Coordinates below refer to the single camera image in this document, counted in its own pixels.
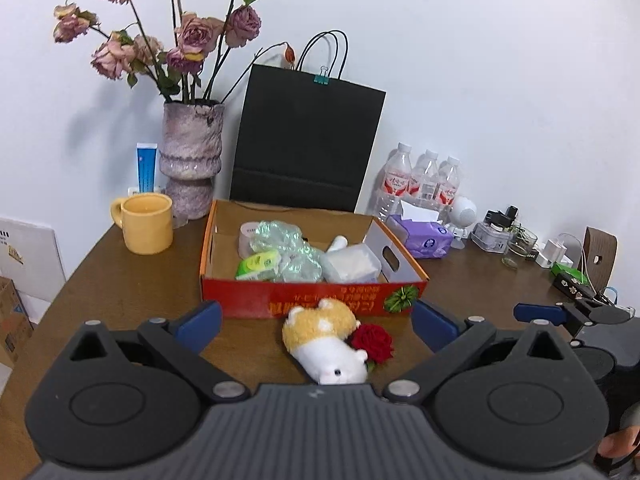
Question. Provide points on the blue white tube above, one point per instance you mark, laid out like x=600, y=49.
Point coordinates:
x=146, y=160

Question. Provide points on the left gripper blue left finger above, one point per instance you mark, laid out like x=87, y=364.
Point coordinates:
x=176, y=346

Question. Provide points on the white charger adapter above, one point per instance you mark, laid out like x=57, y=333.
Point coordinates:
x=564, y=248

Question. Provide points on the water bottle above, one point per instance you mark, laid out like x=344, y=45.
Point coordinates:
x=395, y=182
x=448, y=181
x=423, y=182

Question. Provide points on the yellow mug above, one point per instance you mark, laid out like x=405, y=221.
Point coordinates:
x=146, y=222

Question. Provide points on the pink cylindrical jar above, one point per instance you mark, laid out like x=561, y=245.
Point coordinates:
x=247, y=233

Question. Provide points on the purple tissue pack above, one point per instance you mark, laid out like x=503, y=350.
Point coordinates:
x=420, y=231

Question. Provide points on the person's right hand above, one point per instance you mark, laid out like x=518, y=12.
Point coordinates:
x=624, y=441

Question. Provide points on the white orange plush toy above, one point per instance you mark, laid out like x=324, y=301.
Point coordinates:
x=317, y=338

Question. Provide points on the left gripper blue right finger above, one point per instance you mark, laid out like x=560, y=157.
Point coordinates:
x=455, y=345

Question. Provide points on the green tissue packet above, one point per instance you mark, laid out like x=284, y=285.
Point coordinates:
x=262, y=266

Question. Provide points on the clear glass cup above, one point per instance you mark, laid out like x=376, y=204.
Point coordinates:
x=520, y=246

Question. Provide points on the brown leather stand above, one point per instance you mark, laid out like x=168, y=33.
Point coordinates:
x=600, y=254

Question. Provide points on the red rose flower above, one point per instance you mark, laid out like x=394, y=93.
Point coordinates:
x=375, y=340

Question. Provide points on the brown cardboard box on floor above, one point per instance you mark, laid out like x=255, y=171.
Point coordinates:
x=15, y=327

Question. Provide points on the translucent plastic box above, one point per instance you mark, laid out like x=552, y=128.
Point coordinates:
x=355, y=264

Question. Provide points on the orange cardboard box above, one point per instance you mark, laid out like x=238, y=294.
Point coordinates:
x=399, y=285

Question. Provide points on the middle water bottle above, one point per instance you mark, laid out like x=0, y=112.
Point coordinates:
x=423, y=182

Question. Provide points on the left water bottle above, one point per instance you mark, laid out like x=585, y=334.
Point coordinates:
x=395, y=182

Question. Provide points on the pink ceramic vase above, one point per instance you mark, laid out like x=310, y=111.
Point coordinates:
x=190, y=155

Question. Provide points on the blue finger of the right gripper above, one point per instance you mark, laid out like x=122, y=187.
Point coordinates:
x=527, y=313

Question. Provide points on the green binder clip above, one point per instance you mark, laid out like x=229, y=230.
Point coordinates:
x=323, y=76

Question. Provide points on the right water bottle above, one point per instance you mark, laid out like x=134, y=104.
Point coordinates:
x=448, y=181

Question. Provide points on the white robot figurine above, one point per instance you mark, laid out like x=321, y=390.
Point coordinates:
x=461, y=215

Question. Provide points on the iridescent plastic bag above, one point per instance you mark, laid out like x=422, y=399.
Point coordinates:
x=300, y=262

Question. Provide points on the black patterned box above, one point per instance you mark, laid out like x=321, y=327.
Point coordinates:
x=571, y=282

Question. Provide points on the black paper bag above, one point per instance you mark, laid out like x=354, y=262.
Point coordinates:
x=301, y=144

